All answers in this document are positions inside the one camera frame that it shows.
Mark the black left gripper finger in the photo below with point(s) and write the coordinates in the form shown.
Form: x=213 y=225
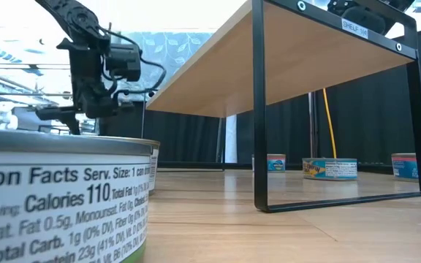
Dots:
x=74 y=126

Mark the gold can blue red label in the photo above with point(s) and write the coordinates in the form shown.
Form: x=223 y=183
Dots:
x=404 y=168
x=154 y=164
x=276 y=163

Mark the wooden shelf with black frame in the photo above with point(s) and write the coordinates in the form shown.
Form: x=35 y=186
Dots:
x=287 y=65

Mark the yellow blue label tuna can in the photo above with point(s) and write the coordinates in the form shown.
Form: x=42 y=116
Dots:
x=329 y=169

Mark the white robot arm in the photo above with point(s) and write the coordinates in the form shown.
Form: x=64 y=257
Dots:
x=2 y=117

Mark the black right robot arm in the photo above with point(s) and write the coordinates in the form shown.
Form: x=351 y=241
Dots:
x=364 y=18

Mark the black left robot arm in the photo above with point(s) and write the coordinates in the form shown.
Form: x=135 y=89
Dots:
x=79 y=18

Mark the white shelf label sticker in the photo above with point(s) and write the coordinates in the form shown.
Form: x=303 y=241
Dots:
x=354 y=28

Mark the black curtain panel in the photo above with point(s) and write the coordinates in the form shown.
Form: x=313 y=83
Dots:
x=378 y=120
x=181 y=139

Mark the grey leaf-patterned cloth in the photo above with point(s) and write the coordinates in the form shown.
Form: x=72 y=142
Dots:
x=181 y=51

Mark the grey curtain stand pole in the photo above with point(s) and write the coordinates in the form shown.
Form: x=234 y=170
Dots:
x=312 y=128

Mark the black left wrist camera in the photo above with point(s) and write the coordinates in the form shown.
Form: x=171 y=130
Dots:
x=124 y=62

